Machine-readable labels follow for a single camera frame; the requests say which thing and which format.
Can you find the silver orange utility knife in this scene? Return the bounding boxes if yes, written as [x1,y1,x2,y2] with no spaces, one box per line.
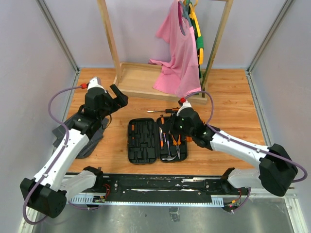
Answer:
[159,127,164,150]

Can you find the pink t-shirt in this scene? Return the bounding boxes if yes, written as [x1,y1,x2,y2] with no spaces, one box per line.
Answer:
[149,0,201,98]

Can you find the green yellow hangers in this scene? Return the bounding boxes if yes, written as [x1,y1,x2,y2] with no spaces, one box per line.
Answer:
[183,0,204,80]

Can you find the wooden clothes rack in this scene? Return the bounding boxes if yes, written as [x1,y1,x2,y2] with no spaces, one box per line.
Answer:
[97,0,233,101]

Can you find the grey cable duct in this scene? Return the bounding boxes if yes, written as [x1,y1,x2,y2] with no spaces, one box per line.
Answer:
[70,195,225,207]

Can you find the orange black pliers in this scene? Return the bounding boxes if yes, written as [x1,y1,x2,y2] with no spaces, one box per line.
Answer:
[171,134,181,159]

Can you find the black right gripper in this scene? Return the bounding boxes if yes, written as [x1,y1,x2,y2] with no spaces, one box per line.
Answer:
[161,111,194,137]

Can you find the small orange black screwdriver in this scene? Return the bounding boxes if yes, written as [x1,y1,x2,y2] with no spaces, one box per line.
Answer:
[160,115,167,143]

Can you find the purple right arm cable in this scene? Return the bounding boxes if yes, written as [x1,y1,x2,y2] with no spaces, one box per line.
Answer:
[183,91,308,214]

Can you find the right aluminium frame post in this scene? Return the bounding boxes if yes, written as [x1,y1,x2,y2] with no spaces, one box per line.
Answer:
[246,0,296,73]

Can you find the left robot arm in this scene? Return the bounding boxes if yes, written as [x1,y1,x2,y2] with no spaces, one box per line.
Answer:
[20,77,128,225]

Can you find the left aluminium frame post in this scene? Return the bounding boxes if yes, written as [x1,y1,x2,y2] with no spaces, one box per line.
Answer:
[35,0,80,73]

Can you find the aluminium frame post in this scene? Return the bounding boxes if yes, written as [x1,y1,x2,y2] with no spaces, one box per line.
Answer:
[246,0,296,73]
[35,0,80,73]

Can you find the claw hammer black grip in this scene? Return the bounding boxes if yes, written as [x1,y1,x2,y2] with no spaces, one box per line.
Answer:
[160,140,178,162]

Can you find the dark grey folded cloth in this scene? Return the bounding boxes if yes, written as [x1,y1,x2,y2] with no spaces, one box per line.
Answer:
[52,115,109,160]

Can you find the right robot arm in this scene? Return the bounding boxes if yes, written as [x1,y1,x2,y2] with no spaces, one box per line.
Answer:
[171,98,298,197]

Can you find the black plastic tool case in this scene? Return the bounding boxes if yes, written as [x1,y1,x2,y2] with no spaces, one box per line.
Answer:
[127,116,188,165]

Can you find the black orange screwdriver handle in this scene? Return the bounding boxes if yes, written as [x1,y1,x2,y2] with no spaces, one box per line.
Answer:
[147,108,180,115]

